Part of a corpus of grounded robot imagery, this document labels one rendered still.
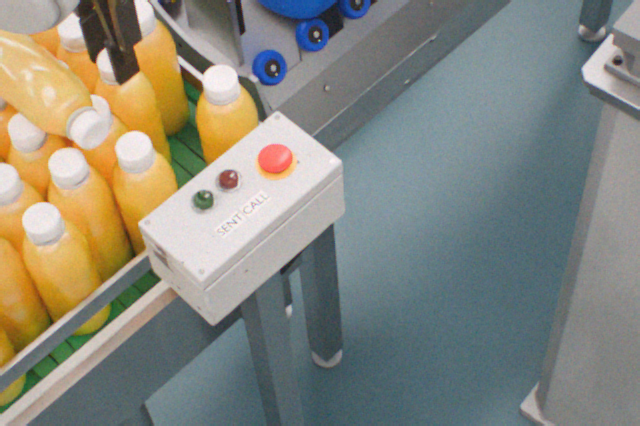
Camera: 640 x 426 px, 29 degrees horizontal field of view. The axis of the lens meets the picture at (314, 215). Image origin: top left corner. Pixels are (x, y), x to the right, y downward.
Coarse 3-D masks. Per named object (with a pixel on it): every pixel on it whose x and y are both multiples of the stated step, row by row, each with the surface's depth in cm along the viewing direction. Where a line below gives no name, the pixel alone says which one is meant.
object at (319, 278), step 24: (312, 240) 196; (312, 264) 204; (336, 264) 209; (312, 288) 212; (336, 288) 215; (312, 312) 220; (336, 312) 222; (312, 336) 229; (336, 336) 229; (336, 360) 237
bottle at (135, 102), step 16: (96, 80) 141; (128, 80) 139; (144, 80) 141; (112, 96) 140; (128, 96) 140; (144, 96) 141; (128, 112) 141; (144, 112) 142; (160, 112) 147; (144, 128) 144; (160, 128) 147; (160, 144) 149
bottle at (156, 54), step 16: (144, 32) 142; (160, 32) 144; (144, 48) 143; (160, 48) 144; (144, 64) 145; (160, 64) 145; (176, 64) 148; (160, 80) 147; (176, 80) 150; (160, 96) 150; (176, 96) 152; (176, 112) 154; (176, 128) 156
